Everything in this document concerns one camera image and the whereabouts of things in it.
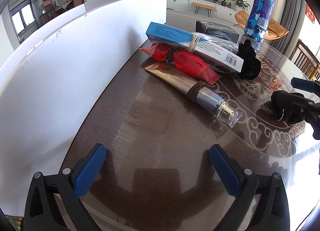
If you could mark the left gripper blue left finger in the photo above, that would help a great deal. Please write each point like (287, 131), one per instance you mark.
(72, 183)

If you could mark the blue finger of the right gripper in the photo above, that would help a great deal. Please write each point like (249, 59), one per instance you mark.
(297, 104)
(306, 85)

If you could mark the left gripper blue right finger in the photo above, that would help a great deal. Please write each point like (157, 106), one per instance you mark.
(239, 183)

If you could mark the black velvet pouch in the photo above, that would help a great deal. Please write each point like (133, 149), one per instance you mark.
(280, 109)

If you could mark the blue white ointment box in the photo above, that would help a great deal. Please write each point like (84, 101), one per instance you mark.
(218, 58)

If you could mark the gold cosmetic tube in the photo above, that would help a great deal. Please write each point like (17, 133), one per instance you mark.
(197, 91)

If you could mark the red snack packet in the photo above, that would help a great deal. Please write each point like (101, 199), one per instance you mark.
(184, 61)

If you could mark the wooden dining chair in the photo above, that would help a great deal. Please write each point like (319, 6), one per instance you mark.
(304, 59)

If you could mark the orange lounge chair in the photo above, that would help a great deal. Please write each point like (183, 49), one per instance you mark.
(274, 31)

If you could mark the blue camouflage spray bottle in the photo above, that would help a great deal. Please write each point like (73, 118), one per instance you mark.
(258, 20)

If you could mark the cotton swabs bag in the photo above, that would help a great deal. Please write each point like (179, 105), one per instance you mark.
(228, 45)

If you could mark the white cardboard storage box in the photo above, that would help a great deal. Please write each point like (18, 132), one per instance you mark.
(52, 80)

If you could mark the green plant right of tv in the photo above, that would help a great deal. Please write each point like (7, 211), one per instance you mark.
(240, 5)

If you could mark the black rectangular box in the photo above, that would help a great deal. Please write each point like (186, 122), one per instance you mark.
(217, 30)

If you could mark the wooden bench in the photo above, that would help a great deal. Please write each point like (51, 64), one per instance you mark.
(210, 9)

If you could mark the white tv cabinet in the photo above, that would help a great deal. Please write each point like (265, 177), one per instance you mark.
(223, 13)

